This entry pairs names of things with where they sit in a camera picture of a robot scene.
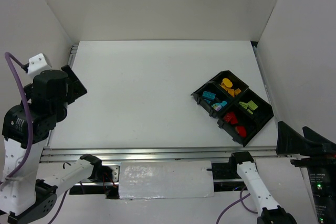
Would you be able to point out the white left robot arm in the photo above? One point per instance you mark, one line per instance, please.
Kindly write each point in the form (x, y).
(44, 103)

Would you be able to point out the red rectangular lego brick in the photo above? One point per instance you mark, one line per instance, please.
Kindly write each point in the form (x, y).
(233, 121)

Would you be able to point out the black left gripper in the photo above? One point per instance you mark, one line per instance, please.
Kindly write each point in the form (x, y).
(76, 85)

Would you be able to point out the silver foil covered plate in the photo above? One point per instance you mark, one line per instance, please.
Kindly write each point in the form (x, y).
(163, 180)

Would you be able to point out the light green curved 2x2 brick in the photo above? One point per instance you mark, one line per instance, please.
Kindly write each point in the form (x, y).
(244, 105)

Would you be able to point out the black four-compartment tray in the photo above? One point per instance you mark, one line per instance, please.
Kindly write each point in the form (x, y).
(253, 123)

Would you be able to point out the aluminium table edge rail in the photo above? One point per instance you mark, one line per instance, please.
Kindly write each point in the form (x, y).
(118, 155)

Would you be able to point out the red arch lego brick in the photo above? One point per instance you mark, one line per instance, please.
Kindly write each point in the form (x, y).
(241, 131)

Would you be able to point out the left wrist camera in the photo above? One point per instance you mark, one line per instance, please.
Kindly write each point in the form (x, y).
(36, 65)

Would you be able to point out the orange 2x4 brick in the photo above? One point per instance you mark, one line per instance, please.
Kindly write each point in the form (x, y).
(231, 92)

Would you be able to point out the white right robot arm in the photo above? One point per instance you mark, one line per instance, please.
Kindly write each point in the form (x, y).
(269, 210)

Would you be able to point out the red curved brick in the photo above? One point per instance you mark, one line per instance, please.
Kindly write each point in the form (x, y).
(229, 116)

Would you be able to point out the white printed lego tile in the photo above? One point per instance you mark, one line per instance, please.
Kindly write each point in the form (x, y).
(218, 108)

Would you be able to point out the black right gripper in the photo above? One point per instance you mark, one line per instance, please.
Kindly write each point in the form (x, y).
(312, 161)

